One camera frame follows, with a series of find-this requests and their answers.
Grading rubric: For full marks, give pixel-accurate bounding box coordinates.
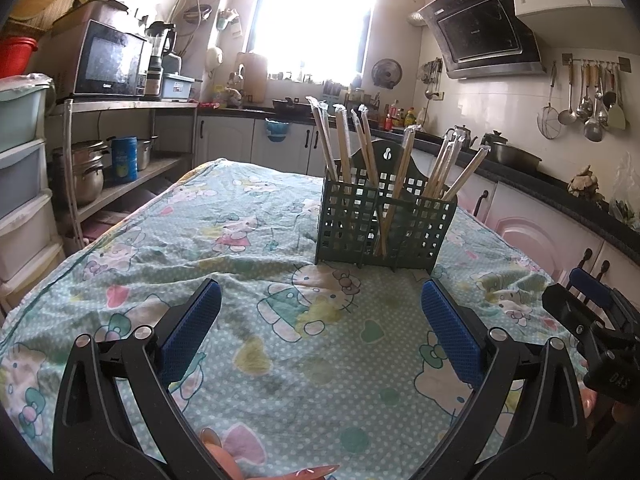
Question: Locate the person's left hand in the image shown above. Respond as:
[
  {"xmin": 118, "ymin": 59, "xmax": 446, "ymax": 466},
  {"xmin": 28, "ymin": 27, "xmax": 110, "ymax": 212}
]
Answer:
[{"xmin": 200, "ymin": 428, "xmax": 342, "ymax": 480}]

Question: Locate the plastic bag of greens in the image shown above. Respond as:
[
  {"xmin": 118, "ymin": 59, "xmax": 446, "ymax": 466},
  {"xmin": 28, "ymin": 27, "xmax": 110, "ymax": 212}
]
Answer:
[{"xmin": 607, "ymin": 152, "xmax": 640, "ymax": 221}]

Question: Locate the dark green utensil holder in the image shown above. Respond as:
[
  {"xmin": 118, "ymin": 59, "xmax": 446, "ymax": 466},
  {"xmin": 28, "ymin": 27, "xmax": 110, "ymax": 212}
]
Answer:
[{"xmin": 315, "ymin": 141, "xmax": 458, "ymax": 275}]

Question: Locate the dark cooking pot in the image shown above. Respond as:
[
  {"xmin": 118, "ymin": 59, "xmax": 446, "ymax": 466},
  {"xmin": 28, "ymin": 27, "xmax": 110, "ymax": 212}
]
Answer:
[{"xmin": 482, "ymin": 130, "xmax": 543, "ymax": 168}]

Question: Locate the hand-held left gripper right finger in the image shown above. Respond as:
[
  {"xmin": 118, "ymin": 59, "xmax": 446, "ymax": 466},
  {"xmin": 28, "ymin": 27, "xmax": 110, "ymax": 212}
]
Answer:
[{"xmin": 421, "ymin": 278, "xmax": 588, "ymax": 480}]

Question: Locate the black range hood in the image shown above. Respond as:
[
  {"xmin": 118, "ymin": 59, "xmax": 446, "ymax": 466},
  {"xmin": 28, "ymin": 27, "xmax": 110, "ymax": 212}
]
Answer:
[{"xmin": 417, "ymin": 0, "xmax": 547, "ymax": 80}]

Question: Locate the person's right hand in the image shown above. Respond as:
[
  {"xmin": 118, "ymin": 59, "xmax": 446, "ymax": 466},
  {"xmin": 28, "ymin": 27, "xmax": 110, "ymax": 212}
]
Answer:
[{"xmin": 579, "ymin": 385, "xmax": 601, "ymax": 418}]

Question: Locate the steel ladle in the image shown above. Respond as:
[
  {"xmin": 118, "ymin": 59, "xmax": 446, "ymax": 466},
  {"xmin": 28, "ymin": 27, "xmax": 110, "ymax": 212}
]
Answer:
[{"xmin": 557, "ymin": 62, "xmax": 580, "ymax": 126}]

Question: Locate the wire strainer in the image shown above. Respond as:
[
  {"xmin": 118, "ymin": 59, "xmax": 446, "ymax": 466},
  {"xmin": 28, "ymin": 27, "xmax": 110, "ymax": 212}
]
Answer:
[{"xmin": 537, "ymin": 62, "xmax": 562, "ymax": 140}]

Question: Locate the wooden cutting board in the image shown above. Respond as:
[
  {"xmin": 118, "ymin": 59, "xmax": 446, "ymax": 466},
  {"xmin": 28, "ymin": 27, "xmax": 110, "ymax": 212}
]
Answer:
[{"xmin": 235, "ymin": 51, "xmax": 267, "ymax": 106}]

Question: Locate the blue canister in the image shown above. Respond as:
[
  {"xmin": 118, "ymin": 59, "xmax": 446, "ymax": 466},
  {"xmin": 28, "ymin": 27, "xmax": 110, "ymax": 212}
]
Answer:
[{"xmin": 111, "ymin": 136, "xmax": 139, "ymax": 183}]

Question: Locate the black blender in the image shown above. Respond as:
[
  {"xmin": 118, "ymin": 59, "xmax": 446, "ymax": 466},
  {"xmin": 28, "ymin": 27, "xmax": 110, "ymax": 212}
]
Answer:
[{"xmin": 145, "ymin": 21, "xmax": 177, "ymax": 98}]

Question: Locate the brown cardboard box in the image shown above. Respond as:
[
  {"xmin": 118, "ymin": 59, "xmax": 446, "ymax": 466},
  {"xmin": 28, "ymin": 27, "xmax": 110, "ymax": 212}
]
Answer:
[{"xmin": 50, "ymin": 0, "xmax": 130, "ymax": 36}]

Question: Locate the pastel plastic drawer unit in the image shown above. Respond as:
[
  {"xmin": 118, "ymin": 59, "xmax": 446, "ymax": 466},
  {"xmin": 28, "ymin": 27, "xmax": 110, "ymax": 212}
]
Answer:
[{"xmin": 0, "ymin": 74, "xmax": 66, "ymax": 306}]

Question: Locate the steel kettle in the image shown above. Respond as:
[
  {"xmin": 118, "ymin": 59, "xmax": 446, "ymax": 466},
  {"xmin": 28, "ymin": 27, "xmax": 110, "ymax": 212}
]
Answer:
[{"xmin": 445, "ymin": 125, "xmax": 478, "ymax": 151}]

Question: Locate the ginger root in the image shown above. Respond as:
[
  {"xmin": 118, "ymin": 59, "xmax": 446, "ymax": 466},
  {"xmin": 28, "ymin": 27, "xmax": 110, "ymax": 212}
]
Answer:
[{"xmin": 567, "ymin": 165, "xmax": 601, "ymax": 198}]

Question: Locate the large steel spoon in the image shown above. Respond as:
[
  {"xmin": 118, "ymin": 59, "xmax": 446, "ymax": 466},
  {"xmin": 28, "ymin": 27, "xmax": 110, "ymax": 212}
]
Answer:
[{"xmin": 583, "ymin": 65, "xmax": 604, "ymax": 142}]

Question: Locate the small steel pot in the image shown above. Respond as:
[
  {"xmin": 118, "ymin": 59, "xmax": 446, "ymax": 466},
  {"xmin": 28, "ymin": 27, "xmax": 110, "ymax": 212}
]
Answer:
[{"xmin": 136, "ymin": 136, "xmax": 158, "ymax": 171}]

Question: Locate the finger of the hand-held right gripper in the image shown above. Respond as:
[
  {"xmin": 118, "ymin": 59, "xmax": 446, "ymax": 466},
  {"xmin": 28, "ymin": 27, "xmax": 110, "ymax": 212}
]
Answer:
[
  {"xmin": 541, "ymin": 284, "xmax": 601, "ymax": 361},
  {"xmin": 569, "ymin": 267, "xmax": 623, "ymax": 321}
]

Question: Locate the blue hanging bin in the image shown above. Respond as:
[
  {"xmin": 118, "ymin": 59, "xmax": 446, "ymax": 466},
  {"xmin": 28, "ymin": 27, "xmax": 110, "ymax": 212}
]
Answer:
[{"xmin": 264, "ymin": 117, "xmax": 292, "ymax": 142}]

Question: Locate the blue-grey plastic box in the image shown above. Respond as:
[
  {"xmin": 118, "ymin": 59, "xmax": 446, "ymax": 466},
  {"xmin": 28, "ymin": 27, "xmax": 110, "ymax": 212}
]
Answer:
[{"xmin": 161, "ymin": 72, "xmax": 196, "ymax": 101}]

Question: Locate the red bucket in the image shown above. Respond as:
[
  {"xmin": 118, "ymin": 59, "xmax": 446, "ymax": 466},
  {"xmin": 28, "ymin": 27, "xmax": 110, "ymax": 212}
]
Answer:
[{"xmin": 0, "ymin": 36, "xmax": 40, "ymax": 79}]

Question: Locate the metal utensil rail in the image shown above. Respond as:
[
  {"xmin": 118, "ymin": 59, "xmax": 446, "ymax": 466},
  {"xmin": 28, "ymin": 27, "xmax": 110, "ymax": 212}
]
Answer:
[{"xmin": 561, "ymin": 52, "xmax": 632, "ymax": 68}]

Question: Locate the bright kitchen window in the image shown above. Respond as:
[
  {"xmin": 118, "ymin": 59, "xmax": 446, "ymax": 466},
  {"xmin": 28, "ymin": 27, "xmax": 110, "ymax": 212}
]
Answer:
[{"xmin": 242, "ymin": 0, "xmax": 378, "ymax": 83}]

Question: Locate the pale green spatula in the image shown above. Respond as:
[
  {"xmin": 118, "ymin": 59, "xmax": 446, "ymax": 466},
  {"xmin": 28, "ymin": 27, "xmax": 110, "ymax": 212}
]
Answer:
[{"xmin": 606, "ymin": 65, "xmax": 627, "ymax": 132}]

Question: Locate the cartoon cat printed blanket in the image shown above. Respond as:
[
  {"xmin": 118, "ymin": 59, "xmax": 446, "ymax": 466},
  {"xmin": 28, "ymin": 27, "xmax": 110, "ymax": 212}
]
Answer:
[{"xmin": 0, "ymin": 157, "xmax": 591, "ymax": 480}]

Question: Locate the small wall fan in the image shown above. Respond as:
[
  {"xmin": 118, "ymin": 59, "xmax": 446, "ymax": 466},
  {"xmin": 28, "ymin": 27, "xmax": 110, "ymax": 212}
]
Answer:
[{"xmin": 371, "ymin": 58, "xmax": 403, "ymax": 90}]

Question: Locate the pink board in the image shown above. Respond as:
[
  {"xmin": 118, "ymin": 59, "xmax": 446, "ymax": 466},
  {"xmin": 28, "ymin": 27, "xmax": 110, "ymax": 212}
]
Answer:
[{"xmin": 82, "ymin": 210, "xmax": 128, "ymax": 241}]

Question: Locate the stack of steel pots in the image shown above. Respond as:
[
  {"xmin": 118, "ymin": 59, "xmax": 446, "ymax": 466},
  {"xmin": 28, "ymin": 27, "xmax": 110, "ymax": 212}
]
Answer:
[{"xmin": 52, "ymin": 140, "xmax": 108, "ymax": 206}]

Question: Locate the black microwave oven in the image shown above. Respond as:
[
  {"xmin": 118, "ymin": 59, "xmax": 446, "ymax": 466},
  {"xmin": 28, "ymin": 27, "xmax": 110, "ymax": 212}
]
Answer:
[{"xmin": 55, "ymin": 19, "xmax": 153, "ymax": 98}]

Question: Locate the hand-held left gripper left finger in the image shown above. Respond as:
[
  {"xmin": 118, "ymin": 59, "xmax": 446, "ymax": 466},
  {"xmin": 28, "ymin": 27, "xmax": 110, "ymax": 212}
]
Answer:
[{"xmin": 52, "ymin": 277, "xmax": 223, "ymax": 480}]

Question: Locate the metal shelf rack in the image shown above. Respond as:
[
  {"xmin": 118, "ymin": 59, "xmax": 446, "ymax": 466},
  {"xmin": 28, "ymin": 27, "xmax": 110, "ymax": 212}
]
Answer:
[{"xmin": 45, "ymin": 100, "xmax": 201, "ymax": 251}]

